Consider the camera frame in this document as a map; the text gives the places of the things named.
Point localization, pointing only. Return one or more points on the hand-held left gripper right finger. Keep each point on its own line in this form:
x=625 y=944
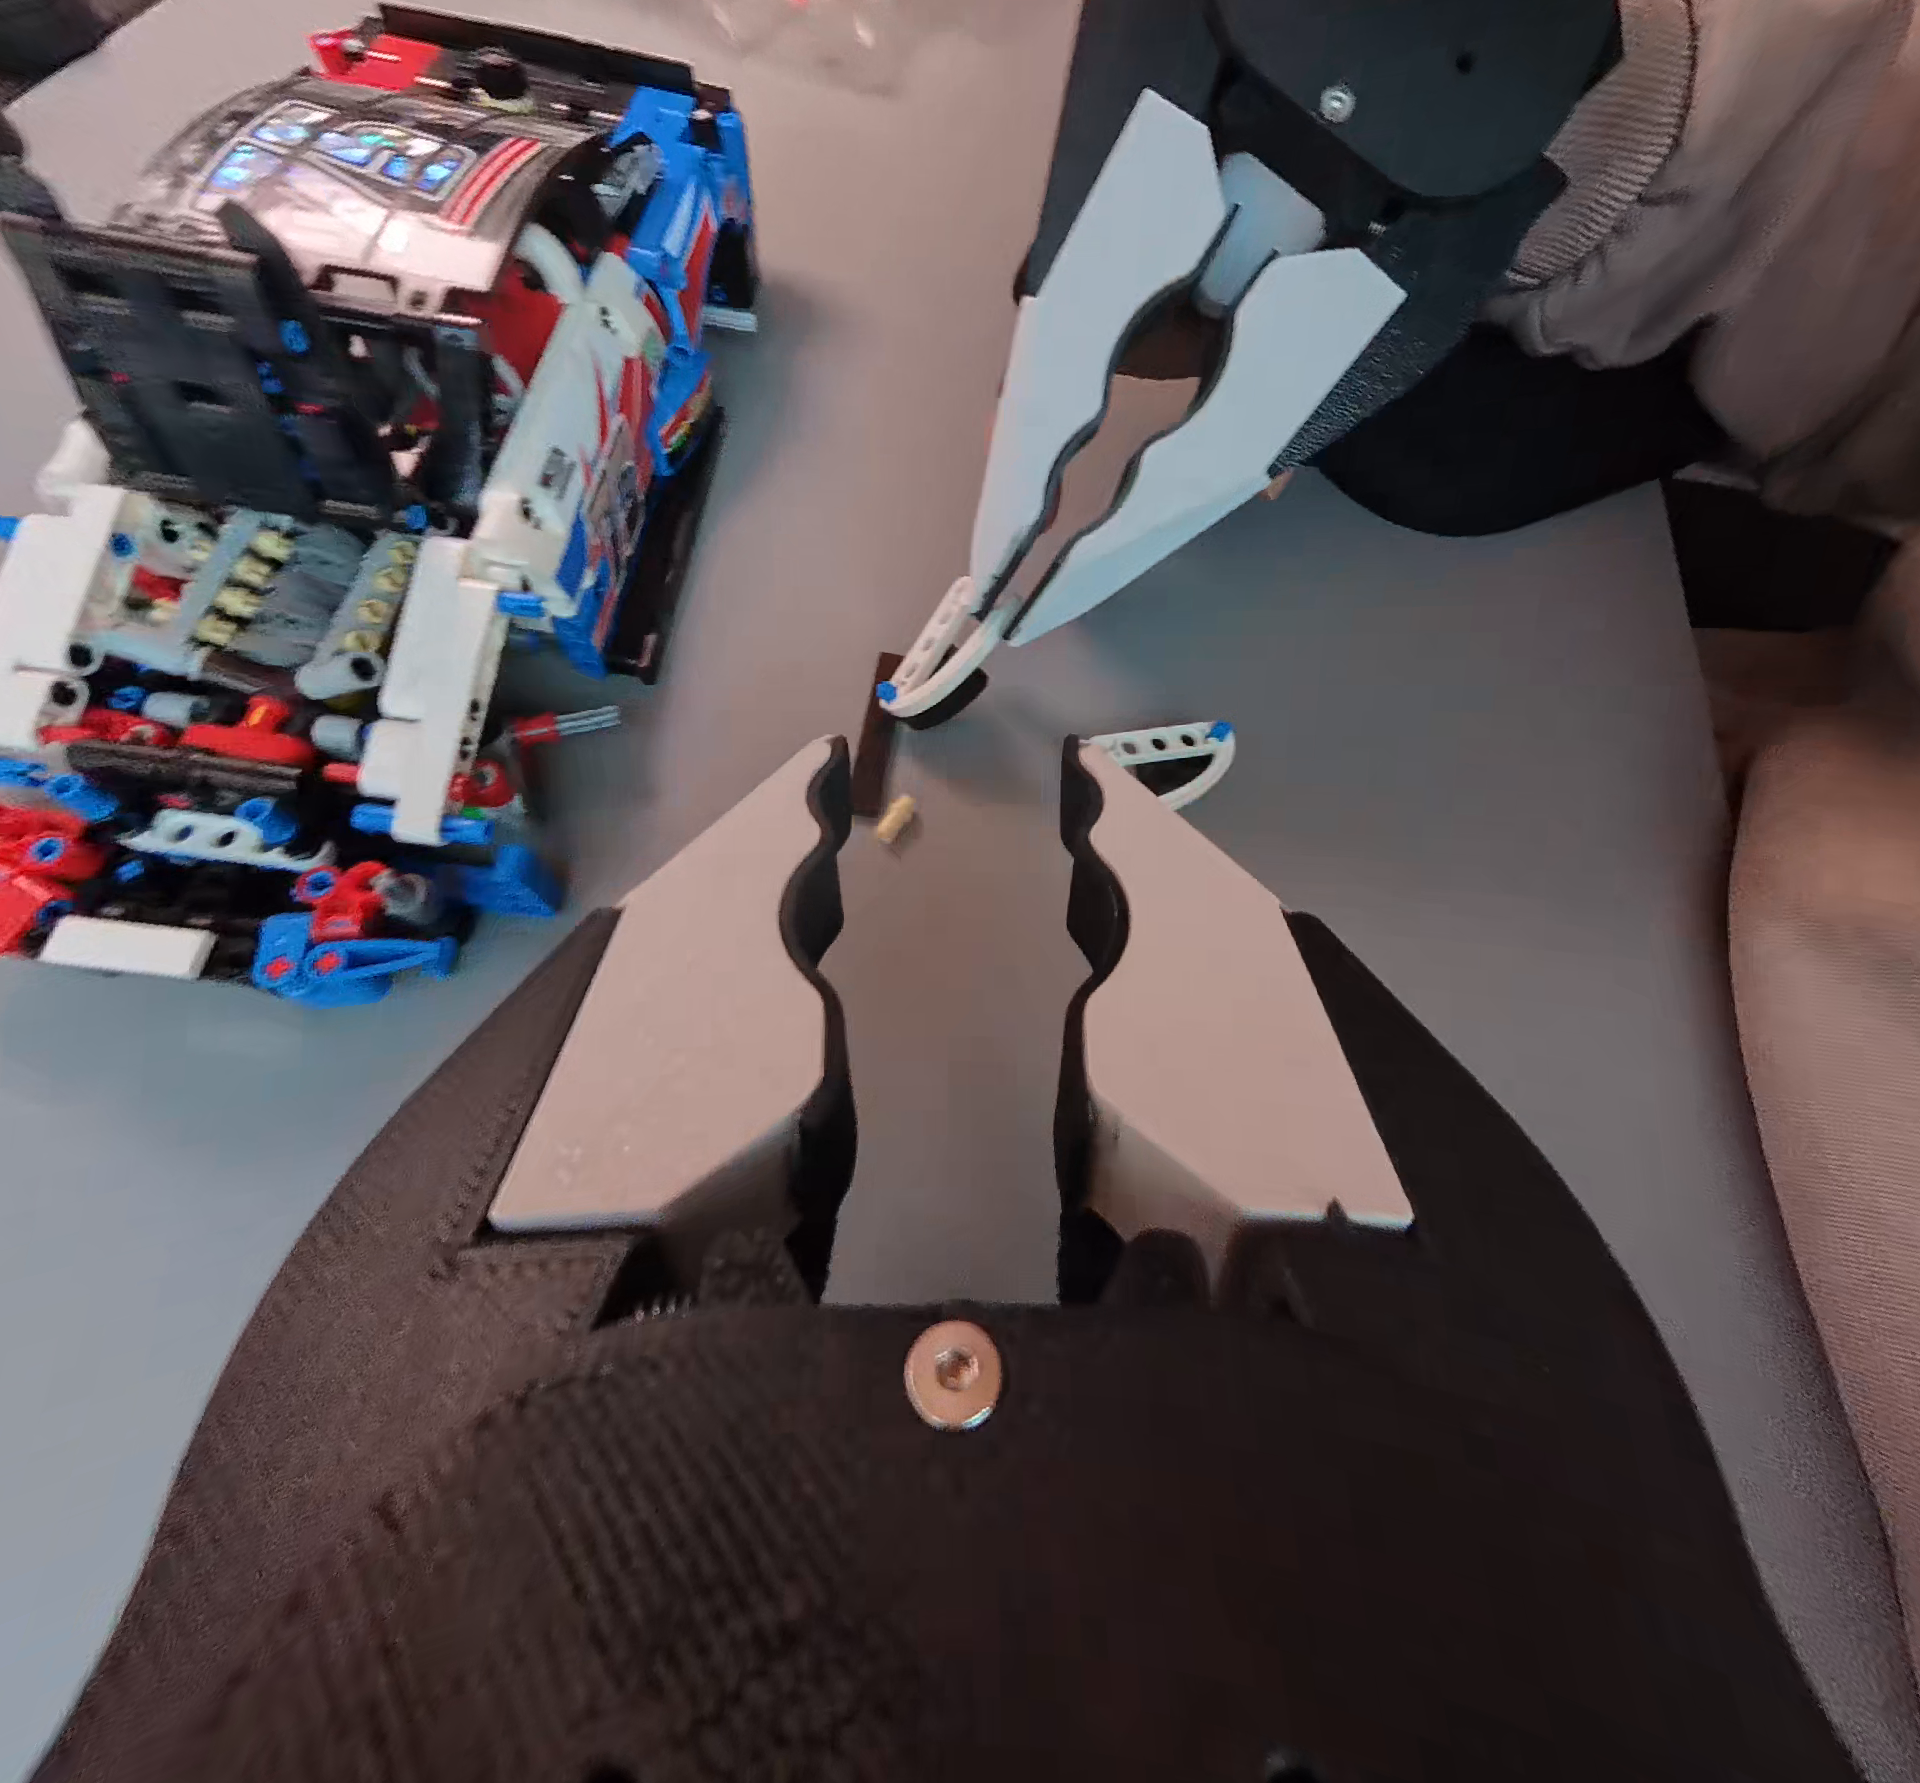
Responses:
x=1231 y=1049

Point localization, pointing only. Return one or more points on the white curved brick panel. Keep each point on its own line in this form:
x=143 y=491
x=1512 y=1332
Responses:
x=930 y=658
x=1162 y=764

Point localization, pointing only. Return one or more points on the tan brick pin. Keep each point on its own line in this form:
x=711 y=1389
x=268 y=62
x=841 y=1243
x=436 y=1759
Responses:
x=898 y=819

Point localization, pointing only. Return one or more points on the person's right forearm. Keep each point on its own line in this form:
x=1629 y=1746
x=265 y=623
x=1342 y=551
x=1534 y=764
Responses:
x=1725 y=164

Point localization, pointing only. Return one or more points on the dark brick beam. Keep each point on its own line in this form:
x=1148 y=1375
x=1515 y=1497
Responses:
x=875 y=740

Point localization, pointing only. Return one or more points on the grey desk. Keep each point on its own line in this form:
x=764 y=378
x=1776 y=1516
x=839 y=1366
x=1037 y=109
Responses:
x=1351 y=764

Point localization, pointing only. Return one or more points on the toy brick race car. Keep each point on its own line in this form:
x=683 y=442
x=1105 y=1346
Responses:
x=374 y=464

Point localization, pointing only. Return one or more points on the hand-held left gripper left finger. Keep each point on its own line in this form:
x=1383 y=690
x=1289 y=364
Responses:
x=675 y=1049

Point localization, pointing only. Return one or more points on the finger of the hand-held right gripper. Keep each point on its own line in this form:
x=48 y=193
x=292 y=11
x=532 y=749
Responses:
x=1246 y=404
x=1110 y=313

